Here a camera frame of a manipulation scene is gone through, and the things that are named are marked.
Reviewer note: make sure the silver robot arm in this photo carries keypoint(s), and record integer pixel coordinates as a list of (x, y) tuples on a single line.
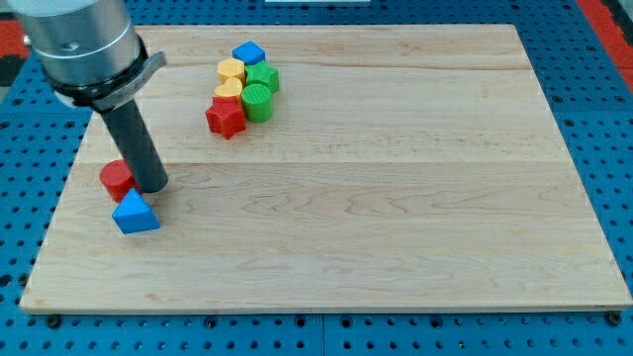
[(90, 51)]

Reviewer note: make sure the wooden board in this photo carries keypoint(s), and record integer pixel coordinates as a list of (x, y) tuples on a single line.
[(405, 169)]

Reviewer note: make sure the green cylinder block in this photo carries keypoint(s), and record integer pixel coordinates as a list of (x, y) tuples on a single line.
[(257, 103)]

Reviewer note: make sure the red star block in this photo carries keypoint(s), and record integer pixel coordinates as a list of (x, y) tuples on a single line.
[(226, 117)]

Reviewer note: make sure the green star block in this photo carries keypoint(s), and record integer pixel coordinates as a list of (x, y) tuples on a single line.
[(264, 74)]

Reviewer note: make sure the yellow heart block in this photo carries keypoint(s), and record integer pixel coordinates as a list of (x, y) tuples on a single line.
[(231, 88)]

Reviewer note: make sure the yellow hexagon block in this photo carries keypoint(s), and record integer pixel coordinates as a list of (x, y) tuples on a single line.
[(231, 68)]

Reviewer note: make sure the blue cube block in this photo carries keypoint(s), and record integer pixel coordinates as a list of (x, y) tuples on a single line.
[(249, 53)]

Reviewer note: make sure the blue triangle block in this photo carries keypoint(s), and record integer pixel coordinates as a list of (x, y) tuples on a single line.
[(133, 214)]

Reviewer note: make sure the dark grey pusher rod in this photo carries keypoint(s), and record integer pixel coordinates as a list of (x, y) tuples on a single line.
[(133, 141)]

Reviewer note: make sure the red cylinder block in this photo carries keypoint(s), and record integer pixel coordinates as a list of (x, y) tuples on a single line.
[(117, 178)]

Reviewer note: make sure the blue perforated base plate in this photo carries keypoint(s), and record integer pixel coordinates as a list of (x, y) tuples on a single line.
[(583, 59)]

